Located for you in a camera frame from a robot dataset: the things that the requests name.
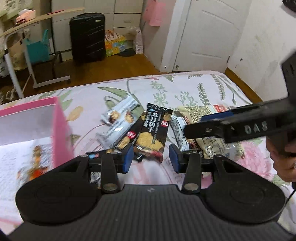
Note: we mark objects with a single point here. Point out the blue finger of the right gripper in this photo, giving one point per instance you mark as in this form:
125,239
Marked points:
214,116

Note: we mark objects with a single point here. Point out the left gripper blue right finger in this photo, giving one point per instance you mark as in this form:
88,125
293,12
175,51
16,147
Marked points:
177,159

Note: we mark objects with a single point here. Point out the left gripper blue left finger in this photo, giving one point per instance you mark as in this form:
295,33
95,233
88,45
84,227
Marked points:
126,158

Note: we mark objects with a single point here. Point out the black cracker pack under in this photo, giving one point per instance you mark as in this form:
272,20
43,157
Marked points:
132,134

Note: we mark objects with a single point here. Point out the silver snack bar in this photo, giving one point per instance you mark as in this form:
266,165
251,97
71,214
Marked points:
116,132
113,114
184,144

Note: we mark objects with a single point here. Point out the black cracker pack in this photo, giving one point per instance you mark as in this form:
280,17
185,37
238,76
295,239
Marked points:
153,134
95,166

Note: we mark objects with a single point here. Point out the beige noodle snack bag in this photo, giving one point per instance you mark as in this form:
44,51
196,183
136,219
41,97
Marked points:
210,146

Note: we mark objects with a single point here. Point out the silver snack bar top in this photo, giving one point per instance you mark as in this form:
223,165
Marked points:
113,114

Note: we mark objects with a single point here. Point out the clear peanut bag red label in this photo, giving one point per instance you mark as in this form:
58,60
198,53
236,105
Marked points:
39,162

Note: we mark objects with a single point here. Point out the person right hand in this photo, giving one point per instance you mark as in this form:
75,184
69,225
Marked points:
285,166

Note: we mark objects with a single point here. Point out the floral bed sheet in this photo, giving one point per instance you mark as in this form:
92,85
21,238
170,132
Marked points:
84,105

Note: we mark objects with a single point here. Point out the white door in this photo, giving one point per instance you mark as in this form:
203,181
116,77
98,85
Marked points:
210,35

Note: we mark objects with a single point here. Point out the pink cardboard box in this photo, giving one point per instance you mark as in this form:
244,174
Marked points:
36,122

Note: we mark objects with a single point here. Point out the colourful gift box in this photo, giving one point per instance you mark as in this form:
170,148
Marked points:
114,43

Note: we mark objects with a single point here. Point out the pink paper bag hanging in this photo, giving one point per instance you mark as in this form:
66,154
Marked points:
154,13

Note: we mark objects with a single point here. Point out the black suitcase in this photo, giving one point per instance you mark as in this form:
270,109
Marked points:
87,34

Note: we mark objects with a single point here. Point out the teal shopping bag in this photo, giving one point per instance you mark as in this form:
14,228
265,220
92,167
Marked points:
39,51

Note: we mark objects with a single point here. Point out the pink tissue box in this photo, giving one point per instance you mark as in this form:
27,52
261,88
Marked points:
25,15

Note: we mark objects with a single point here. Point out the white plastic bag by wall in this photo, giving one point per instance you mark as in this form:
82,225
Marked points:
138,45

